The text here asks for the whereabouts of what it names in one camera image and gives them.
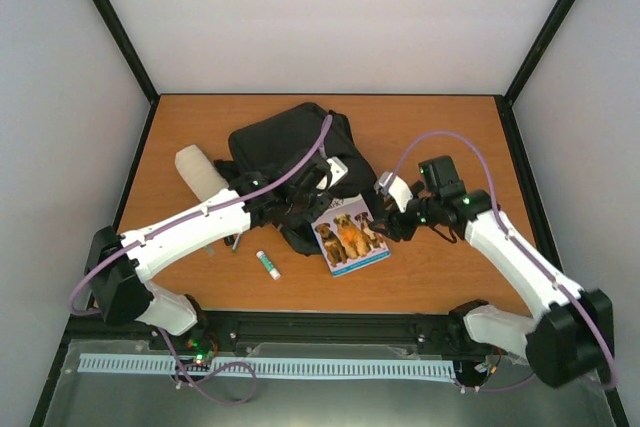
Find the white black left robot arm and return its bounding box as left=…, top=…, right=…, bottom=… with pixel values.
left=86, top=157, right=348, bottom=350

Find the black student backpack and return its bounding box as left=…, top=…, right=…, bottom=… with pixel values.
left=213, top=102, right=379, bottom=256

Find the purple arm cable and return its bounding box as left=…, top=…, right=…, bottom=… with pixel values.
left=68, top=114, right=334, bottom=317
left=384, top=130, right=619, bottom=396

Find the light blue cable duct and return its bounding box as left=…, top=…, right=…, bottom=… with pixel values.
left=77, top=353, right=456, bottom=382

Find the black frame post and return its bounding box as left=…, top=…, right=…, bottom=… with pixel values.
left=504, top=0, right=577, bottom=108
left=91, top=0, right=160, bottom=107

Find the black left frame post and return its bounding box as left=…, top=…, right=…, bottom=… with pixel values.
left=91, top=0, right=160, bottom=107

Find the dog picture book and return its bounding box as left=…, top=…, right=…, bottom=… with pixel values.
left=311, top=196, right=391, bottom=278

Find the small green lit circuit board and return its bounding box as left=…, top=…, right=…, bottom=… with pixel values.
left=189, top=340, right=218, bottom=364

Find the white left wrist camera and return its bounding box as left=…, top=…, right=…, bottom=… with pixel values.
left=318, top=157, right=348, bottom=189

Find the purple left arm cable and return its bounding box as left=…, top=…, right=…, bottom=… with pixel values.
left=68, top=114, right=334, bottom=317

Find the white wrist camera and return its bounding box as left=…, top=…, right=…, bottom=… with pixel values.
left=318, top=157, right=348, bottom=189
left=374, top=171, right=413, bottom=213

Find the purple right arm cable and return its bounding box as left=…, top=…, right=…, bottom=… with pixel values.
left=384, top=130, right=619, bottom=396

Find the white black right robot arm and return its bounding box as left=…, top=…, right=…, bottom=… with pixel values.
left=371, top=156, right=614, bottom=388

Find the black right frame post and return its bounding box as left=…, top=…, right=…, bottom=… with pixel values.
left=504, top=0, right=577, bottom=108

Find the blue cap white marker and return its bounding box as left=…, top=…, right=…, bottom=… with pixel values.
left=232, top=233, right=242, bottom=252

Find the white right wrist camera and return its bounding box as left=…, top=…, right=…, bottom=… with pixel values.
left=374, top=171, right=413, bottom=213

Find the beige fabric pencil case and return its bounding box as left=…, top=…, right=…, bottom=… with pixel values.
left=175, top=145, right=229, bottom=202

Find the white green glue stick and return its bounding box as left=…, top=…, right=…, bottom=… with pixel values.
left=256, top=251, right=281, bottom=280

